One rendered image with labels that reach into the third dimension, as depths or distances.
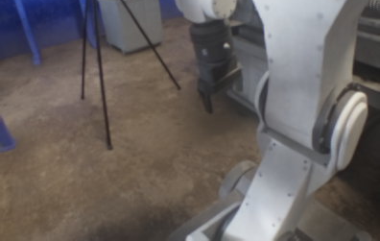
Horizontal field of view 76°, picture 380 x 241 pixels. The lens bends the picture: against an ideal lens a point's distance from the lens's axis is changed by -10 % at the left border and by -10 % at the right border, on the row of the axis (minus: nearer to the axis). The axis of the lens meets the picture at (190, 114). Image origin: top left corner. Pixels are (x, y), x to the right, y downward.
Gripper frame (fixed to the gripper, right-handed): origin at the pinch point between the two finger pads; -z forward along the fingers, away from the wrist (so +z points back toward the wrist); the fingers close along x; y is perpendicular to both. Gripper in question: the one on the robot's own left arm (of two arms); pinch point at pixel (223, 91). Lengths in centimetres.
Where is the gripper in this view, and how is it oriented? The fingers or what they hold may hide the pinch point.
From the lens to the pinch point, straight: 66.5
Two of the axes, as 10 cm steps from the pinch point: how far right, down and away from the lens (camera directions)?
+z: -2.4, -7.5, -6.1
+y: -6.0, -3.8, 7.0
